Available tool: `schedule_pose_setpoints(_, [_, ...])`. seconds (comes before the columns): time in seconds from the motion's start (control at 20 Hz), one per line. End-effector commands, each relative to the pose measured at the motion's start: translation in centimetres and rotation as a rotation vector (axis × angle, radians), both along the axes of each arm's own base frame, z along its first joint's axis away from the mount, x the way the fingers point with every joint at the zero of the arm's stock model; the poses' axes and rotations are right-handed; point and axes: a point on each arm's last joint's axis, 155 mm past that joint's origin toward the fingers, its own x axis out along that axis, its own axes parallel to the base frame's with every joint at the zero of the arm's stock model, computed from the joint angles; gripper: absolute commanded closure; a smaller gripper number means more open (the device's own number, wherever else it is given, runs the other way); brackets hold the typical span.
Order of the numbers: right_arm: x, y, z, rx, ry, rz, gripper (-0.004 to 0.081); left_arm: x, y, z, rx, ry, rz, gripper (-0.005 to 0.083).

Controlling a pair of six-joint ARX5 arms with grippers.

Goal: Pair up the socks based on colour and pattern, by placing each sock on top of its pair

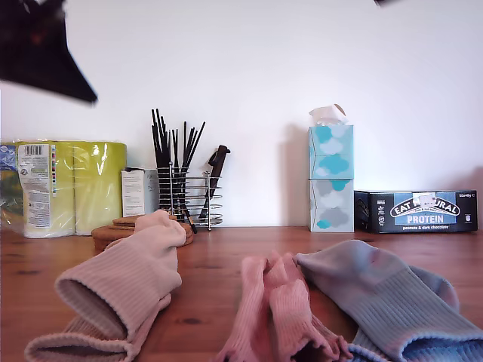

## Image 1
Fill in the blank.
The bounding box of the yellow-green kitchen roll pack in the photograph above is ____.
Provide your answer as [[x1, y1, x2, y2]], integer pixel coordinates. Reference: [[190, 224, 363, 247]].
[[0, 140, 128, 239]]

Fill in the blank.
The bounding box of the turquoise cloud tissue box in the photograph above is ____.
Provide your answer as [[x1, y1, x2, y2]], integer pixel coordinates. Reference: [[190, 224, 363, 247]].
[[308, 124, 355, 180]]

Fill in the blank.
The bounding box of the dark-handled knife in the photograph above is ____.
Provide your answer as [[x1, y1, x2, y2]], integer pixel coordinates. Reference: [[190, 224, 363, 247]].
[[198, 145, 231, 222]]

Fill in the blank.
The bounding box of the small white carton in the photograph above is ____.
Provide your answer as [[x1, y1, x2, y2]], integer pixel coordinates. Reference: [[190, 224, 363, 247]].
[[120, 167, 159, 219]]

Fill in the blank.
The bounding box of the beige sock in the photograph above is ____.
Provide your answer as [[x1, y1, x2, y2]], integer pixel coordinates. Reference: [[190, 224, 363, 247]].
[[54, 210, 186, 344], [24, 293, 173, 362]]

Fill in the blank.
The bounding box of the black protein bar box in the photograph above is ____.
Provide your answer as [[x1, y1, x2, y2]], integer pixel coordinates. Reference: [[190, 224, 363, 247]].
[[353, 189, 478, 235]]

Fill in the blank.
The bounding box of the grey cloud tissue box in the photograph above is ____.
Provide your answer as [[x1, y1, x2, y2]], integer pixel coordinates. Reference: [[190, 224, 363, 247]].
[[308, 177, 355, 233]]

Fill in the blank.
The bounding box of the light blue ribbed sock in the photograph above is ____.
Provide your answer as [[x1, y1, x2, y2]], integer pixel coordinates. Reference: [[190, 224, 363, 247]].
[[294, 239, 482, 357], [338, 265, 483, 362]]

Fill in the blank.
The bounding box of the chrome wire utensil holder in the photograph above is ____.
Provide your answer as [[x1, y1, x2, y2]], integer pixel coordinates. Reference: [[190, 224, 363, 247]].
[[156, 161, 223, 230]]

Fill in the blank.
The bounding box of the pink frilly-cuff sock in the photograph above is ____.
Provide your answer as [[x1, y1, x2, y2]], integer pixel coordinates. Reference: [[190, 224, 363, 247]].
[[263, 251, 354, 362], [217, 255, 276, 362]]

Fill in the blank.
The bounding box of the round cork trivet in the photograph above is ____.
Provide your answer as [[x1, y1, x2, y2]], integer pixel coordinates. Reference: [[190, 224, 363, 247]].
[[92, 232, 195, 254], [91, 222, 192, 242]]

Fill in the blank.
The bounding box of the white tissue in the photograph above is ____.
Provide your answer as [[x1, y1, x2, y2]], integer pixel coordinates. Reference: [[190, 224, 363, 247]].
[[308, 102, 349, 127]]

